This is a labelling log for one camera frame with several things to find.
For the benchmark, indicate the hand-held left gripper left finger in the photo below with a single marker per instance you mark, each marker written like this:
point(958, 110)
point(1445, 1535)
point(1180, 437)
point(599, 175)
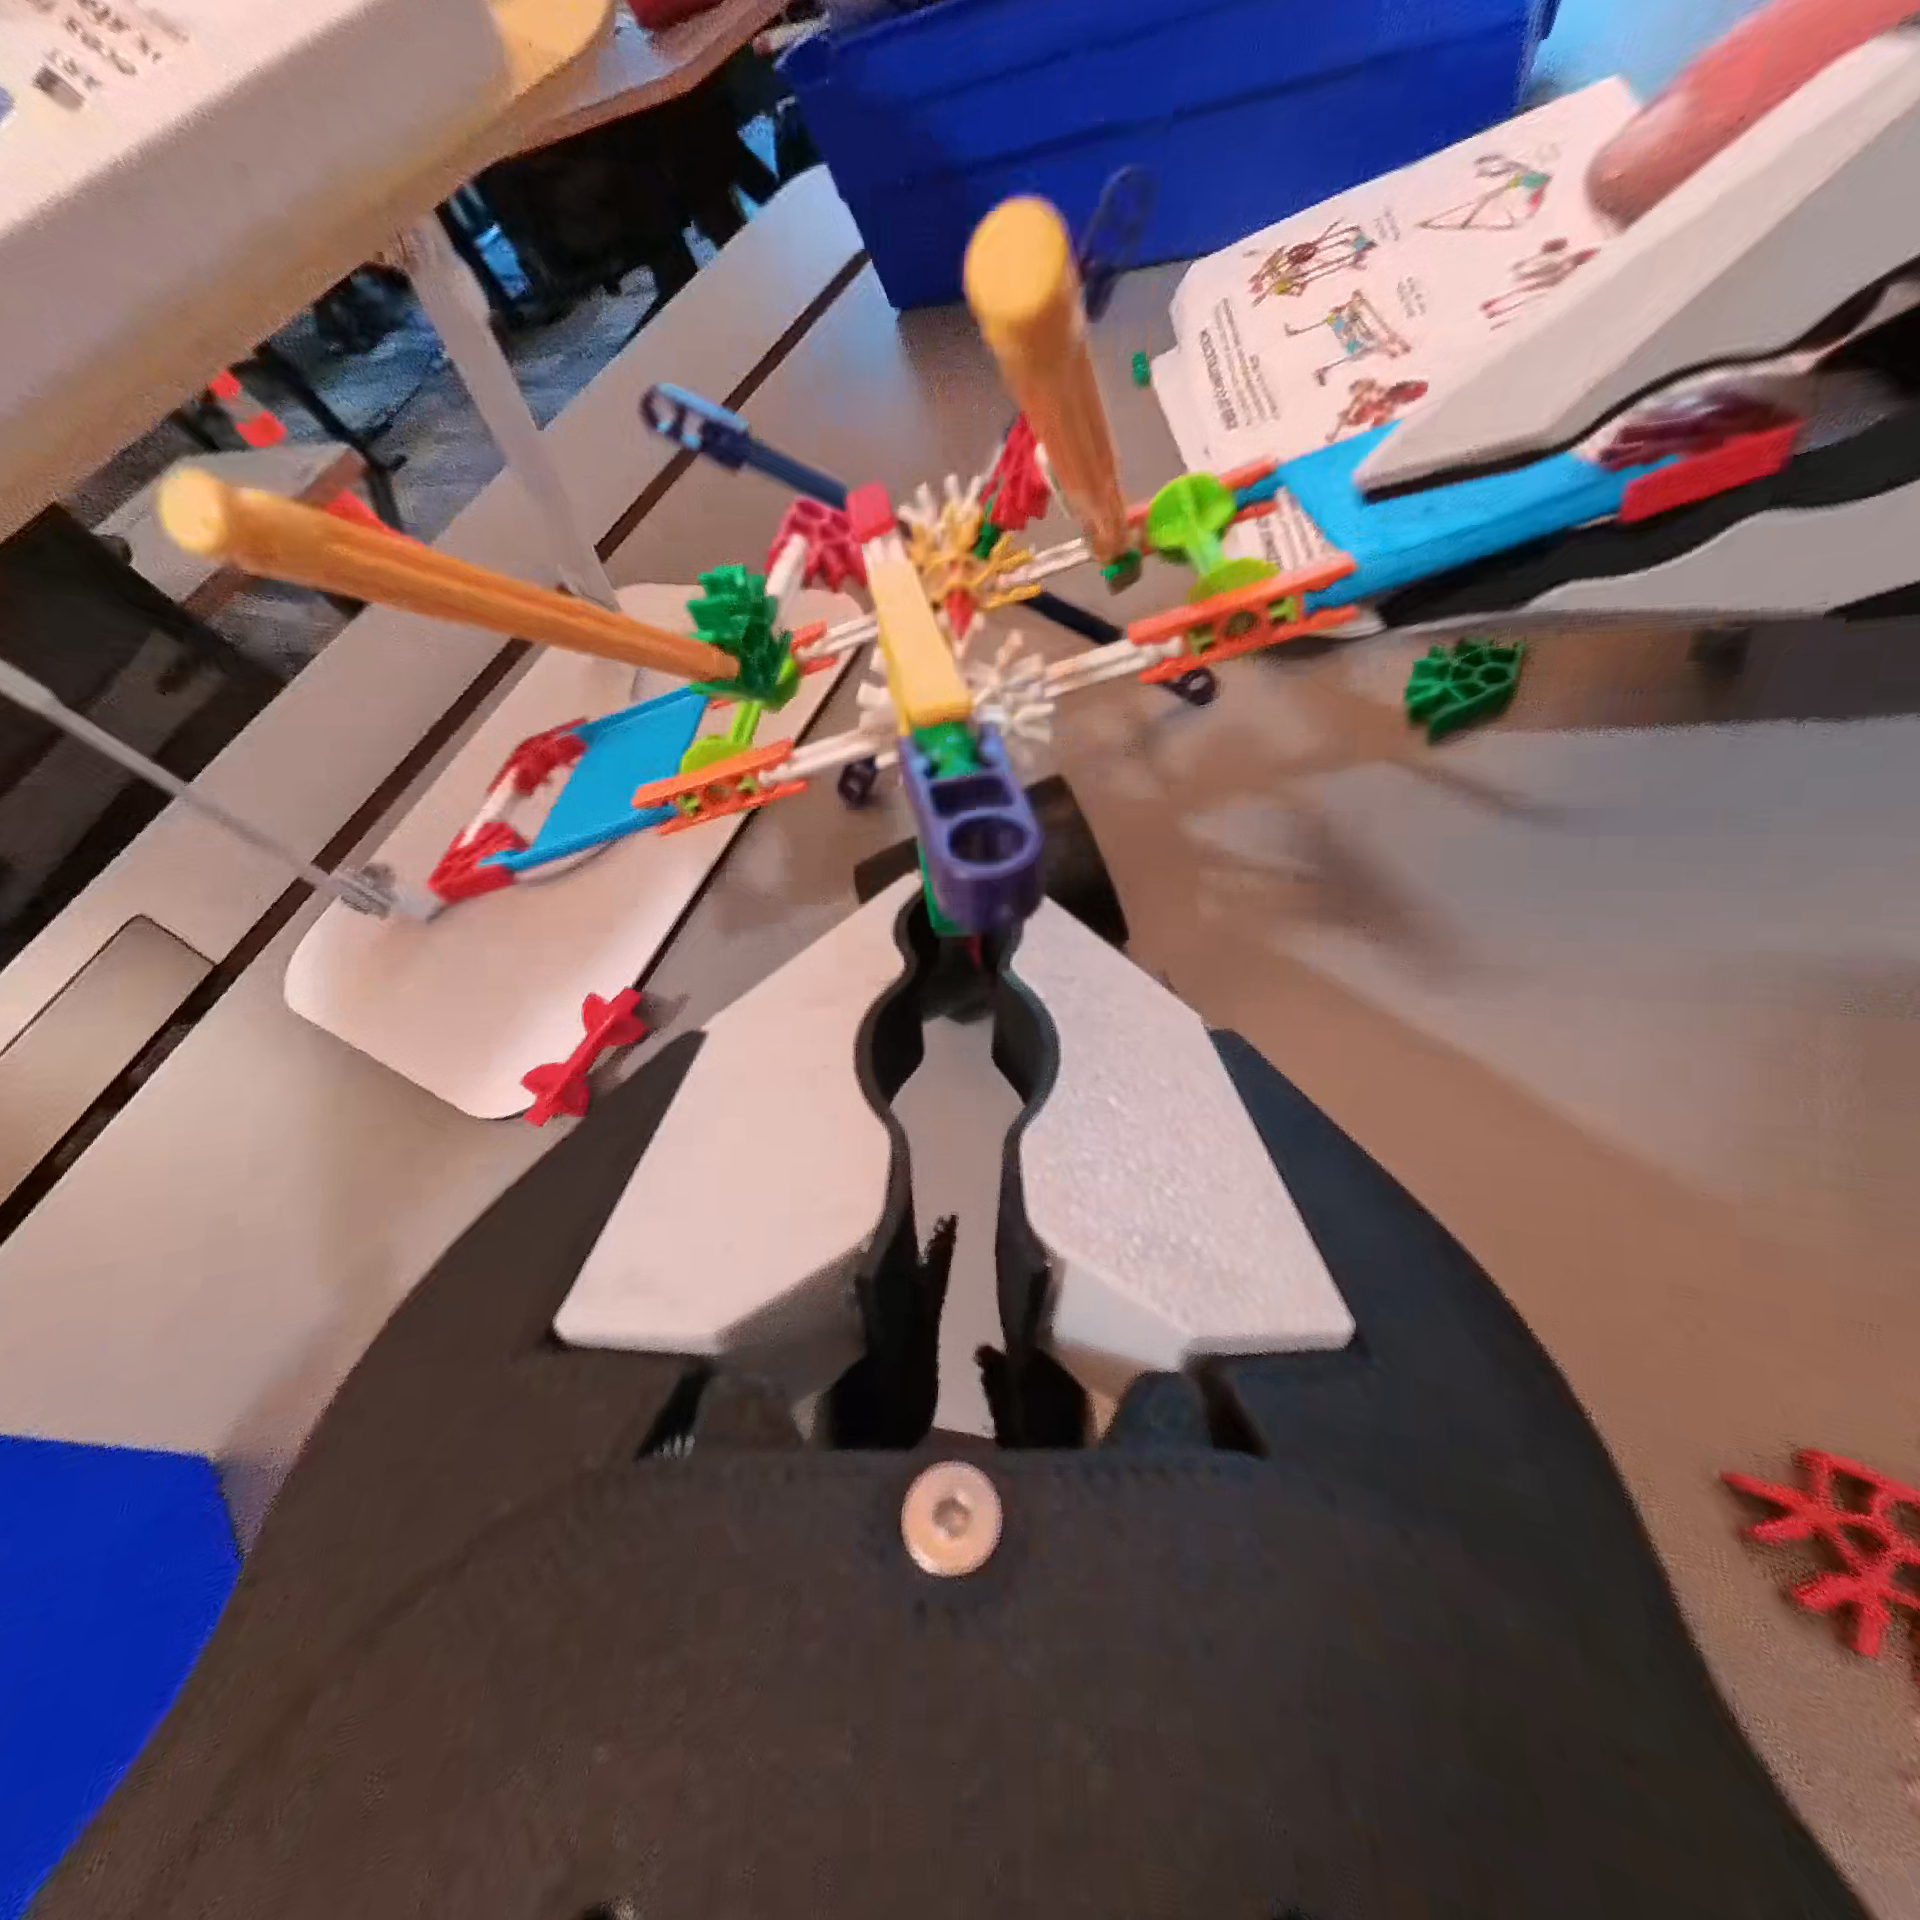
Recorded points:
point(721, 1200)

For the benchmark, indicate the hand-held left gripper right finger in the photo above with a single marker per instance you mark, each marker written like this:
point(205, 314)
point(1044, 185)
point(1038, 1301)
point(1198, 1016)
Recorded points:
point(1185, 1200)

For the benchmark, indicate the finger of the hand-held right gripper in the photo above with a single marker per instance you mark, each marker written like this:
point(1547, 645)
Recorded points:
point(1771, 586)
point(1724, 283)

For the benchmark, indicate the colourful toy construction model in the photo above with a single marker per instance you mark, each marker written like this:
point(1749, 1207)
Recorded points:
point(923, 662)

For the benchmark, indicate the person's right hand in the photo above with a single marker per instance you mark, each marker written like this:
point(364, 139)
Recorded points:
point(1757, 90)

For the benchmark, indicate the red toy connector piece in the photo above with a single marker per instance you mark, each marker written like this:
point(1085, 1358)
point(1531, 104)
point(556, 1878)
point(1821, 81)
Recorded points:
point(586, 1058)
point(1861, 1559)

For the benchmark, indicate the green toy connector piece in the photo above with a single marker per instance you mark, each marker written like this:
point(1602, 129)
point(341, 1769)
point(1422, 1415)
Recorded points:
point(1463, 682)

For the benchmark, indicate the white tilted reading stand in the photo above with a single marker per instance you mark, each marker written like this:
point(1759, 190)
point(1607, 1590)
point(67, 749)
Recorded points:
point(451, 1005)

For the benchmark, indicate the folded instruction booklet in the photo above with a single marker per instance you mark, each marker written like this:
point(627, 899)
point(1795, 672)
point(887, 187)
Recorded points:
point(1396, 359)

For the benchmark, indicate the printed instruction sheet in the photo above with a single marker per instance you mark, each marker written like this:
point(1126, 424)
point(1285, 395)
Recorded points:
point(90, 45)

